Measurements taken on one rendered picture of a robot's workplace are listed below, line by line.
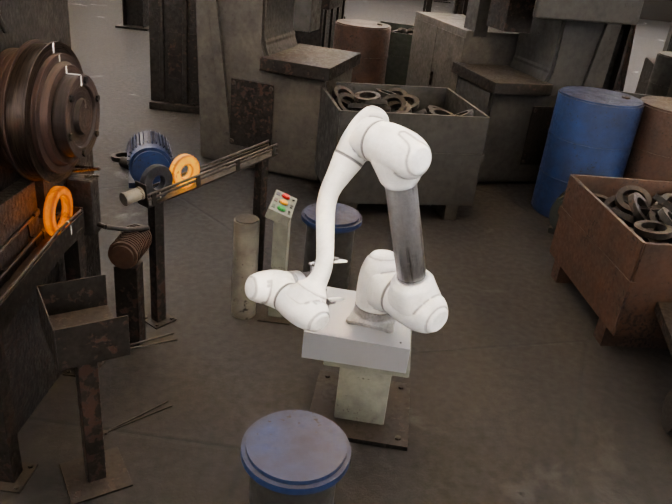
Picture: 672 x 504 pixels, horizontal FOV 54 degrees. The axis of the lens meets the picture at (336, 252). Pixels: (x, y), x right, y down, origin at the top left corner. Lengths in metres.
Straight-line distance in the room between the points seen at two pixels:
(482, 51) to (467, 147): 1.48
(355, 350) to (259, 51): 3.00
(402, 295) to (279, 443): 0.64
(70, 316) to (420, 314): 1.12
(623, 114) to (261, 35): 2.52
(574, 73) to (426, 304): 3.62
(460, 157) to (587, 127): 0.89
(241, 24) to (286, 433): 3.51
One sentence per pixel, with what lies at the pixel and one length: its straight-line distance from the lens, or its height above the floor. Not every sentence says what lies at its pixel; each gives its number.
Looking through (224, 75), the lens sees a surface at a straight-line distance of 5.09.
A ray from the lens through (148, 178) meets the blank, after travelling 2.94.
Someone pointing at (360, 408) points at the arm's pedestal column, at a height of 0.09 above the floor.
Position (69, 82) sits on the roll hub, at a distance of 2.37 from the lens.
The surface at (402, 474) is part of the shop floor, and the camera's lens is 2.58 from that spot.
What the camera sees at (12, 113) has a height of 1.17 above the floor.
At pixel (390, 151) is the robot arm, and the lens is 1.93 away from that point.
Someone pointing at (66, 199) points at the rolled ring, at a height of 0.78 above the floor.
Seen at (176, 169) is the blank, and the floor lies 0.75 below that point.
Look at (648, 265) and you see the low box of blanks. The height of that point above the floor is 0.51.
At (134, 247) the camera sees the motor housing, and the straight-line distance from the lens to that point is 2.86.
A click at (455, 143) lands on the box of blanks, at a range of 4.50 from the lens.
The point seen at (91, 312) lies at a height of 0.61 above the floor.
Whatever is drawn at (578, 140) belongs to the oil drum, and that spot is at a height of 0.61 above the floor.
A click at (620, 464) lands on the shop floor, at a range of 2.94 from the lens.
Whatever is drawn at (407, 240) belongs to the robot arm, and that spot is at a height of 0.90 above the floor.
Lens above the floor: 1.79
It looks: 26 degrees down
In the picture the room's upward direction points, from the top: 6 degrees clockwise
